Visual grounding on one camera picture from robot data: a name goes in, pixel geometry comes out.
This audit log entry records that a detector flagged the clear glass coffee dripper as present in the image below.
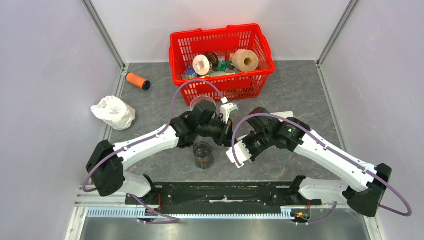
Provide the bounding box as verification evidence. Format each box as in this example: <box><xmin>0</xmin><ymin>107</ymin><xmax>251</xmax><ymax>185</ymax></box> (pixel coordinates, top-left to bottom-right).
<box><xmin>189</xmin><ymin>95</ymin><xmax>216</xmax><ymax>111</ymax></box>

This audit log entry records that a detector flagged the red plastic shopping basket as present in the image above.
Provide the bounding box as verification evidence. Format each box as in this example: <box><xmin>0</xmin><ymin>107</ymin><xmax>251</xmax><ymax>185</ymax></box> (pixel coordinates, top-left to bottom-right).
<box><xmin>168</xmin><ymin>23</ymin><xmax>275</xmax><ymax>100</ymax></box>

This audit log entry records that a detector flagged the white crumpled plastic bag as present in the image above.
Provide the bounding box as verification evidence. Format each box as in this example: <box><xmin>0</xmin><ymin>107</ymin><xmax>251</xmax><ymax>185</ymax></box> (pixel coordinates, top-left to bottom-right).
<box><xmin>90</xmin><ymin>95</ymin><xmax>136</xmax><ymax>131</ymax></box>

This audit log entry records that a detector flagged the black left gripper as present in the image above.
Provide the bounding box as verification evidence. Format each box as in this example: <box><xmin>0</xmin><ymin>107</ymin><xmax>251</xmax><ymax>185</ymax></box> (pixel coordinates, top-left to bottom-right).
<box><xmin>197</xmin><ymin>116</ymin><xmax>237</xmax><ymax>148</ymax></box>

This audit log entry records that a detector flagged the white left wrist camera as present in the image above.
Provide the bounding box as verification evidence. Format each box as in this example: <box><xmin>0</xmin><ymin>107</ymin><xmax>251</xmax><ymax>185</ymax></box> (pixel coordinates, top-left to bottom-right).
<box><xmin>220</xmin><ymin>97</ymin><xmax>239</xmax><ymax>124</ymax></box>

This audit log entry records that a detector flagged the white paper coffee filter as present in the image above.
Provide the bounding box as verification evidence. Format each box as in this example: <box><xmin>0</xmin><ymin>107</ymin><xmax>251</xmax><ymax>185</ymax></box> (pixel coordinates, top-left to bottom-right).
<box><xmin>271</xmin><ymin>111</ymin><xmax>294</xmax><ymax>119</ymax></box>

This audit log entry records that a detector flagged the beige tape roll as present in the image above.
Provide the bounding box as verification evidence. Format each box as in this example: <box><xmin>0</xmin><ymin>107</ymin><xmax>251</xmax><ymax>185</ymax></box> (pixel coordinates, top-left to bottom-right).
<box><xmin>231</xmin><ymin>49</ymin><xmax>259</xmax><ymax>73</ymax></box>

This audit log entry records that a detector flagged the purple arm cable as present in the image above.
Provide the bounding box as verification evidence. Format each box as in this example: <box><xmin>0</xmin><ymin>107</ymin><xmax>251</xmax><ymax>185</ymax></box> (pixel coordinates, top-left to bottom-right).
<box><xmin>231</xmin><ymin>113</ymin><xmax>413</xmax><ymax>218</ymax></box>
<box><xmin>82</xmin><ymin>78</ymin><xmax>229</xmax><ymax>194</ymax></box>

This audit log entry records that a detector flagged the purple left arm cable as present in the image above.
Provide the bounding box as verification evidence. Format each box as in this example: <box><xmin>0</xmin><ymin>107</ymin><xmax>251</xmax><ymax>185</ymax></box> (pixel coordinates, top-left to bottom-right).
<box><xmin>82</xmin><ymin>78</ymin><xmax>229</xmax><ymax>194</ymax></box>

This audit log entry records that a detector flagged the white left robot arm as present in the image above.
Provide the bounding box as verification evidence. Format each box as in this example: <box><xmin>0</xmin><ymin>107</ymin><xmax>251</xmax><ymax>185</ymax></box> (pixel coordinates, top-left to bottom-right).
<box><xmin>86</xmin><ymin>100</ymin><xmax>238</xmax><ymax>204</ymax></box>

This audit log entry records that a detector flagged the brown plastic coffee dripper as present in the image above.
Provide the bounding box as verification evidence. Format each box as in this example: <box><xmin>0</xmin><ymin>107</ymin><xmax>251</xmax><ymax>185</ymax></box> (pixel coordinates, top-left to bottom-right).
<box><xmin>177</xmin><ymin>133</ymin><xmax>197</xmax><ymax>149</ymax></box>

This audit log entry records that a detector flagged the small glass measuring beaker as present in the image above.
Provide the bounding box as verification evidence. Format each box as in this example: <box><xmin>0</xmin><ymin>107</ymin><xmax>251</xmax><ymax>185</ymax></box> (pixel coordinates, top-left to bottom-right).
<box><xmin>193</xmin><ymin>141</ymin><xmax>214</xmax><ymax>170</ymax></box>

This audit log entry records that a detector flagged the blue small box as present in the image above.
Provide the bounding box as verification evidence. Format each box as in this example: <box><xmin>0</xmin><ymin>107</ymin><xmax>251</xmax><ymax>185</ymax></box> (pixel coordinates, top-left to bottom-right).
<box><xmin>181</xmin><ymin>66</ymin><xmax>199</xmax><ymax>80</ymax></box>

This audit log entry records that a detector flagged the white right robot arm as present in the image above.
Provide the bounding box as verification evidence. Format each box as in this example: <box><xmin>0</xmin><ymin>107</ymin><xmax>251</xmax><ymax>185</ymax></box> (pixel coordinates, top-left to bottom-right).
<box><xmin>241</xmin><ymin>107</ymin><xmax>392</xmax><ymax>217</ymax></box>

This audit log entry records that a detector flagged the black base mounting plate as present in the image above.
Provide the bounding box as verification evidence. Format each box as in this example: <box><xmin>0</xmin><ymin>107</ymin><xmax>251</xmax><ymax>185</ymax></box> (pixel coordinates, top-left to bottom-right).
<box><xmin>140</xmin><ymin>181</ymin><xmax>322</xmax><ymax>215</ymax></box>

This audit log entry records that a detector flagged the orange cylindrical bottle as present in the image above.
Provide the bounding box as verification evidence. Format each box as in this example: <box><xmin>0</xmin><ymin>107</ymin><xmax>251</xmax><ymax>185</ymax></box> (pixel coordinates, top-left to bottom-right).
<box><xmin>125</xmin><ymin>72</ymin><xmax>151</xmax><ymax>91</ymax></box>

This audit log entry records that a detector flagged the green packet in basket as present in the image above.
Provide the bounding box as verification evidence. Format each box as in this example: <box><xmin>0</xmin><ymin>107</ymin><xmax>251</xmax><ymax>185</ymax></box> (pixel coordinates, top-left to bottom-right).
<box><xmin>216</xmin><ymin>60</ymin><xmax>236</xmax><ymax>72</ymax></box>

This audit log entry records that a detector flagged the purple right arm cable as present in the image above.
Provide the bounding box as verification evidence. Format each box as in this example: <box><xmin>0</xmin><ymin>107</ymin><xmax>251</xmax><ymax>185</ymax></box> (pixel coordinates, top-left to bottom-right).
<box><xmin>231</xmin><ymin>113</ymin><xmax>413</xmax><ymax>218</ymax></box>

